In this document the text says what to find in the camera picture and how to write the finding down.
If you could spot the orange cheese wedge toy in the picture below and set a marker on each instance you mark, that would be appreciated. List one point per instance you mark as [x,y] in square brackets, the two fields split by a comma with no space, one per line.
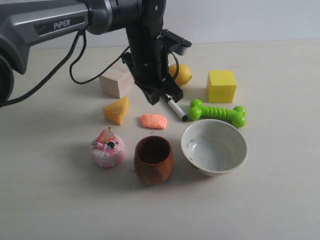
[117,111]

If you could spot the green bone toy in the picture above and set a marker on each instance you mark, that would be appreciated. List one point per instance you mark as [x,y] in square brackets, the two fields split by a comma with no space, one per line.
[235,116]

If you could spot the orange squishy lump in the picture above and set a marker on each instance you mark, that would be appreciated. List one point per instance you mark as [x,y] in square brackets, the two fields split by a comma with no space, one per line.
[154,121]

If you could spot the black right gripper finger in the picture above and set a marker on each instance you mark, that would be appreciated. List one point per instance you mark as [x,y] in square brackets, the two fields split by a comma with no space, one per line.
[172,90]

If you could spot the light wooden cube block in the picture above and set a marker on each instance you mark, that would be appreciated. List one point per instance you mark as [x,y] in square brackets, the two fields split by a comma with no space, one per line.
[116,81]

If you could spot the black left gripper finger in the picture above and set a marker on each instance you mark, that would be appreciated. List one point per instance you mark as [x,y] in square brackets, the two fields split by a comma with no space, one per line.
[152,94]

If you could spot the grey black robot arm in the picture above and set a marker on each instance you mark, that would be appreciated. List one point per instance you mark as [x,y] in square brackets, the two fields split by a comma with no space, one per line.
[25,24]

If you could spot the yellow lemon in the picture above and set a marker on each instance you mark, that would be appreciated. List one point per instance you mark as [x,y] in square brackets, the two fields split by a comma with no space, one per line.
[184,74]

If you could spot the brown wooden cup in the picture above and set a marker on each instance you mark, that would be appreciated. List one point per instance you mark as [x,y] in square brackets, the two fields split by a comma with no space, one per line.
[153,160]

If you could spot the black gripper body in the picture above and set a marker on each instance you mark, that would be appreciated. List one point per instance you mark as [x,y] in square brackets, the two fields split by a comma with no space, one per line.
[148,58]

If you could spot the white ceramic bowl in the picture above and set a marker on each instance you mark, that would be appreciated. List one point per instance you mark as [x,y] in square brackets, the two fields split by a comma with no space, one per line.
[214,147]

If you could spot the pink toy cake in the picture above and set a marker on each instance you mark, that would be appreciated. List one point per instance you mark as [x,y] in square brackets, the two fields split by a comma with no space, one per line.
[108,149]

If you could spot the yellow cube block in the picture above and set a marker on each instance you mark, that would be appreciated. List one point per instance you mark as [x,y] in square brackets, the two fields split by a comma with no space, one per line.
[221,86]

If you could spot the black white marker pen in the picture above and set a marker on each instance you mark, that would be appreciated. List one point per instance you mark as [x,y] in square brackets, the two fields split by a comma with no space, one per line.
[174,106]

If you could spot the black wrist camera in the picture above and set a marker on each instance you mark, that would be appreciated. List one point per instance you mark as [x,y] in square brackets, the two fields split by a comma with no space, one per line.
[173,42]

